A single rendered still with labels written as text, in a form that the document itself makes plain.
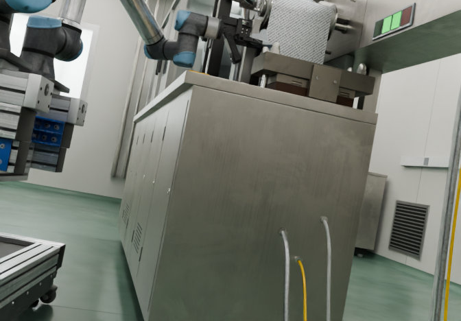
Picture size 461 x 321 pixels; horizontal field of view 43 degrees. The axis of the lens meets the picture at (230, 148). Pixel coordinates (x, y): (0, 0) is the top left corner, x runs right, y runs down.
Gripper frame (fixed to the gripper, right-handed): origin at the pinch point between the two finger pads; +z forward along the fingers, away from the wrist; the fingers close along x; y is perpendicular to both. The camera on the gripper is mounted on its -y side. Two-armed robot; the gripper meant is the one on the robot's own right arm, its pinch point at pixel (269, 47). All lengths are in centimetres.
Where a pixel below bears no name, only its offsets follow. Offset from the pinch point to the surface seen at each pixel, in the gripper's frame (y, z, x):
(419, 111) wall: 54, 263, 344
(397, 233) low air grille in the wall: -76, 261, 343
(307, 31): 9.1, 13.3, -0.1
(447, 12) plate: 6, 31, -63
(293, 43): 3.7, 8.9, -0.1
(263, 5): 15.3, -4.5, 2.7
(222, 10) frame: 18.5, -14.0, 33.2
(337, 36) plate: 14.4, 30.5, 13.9
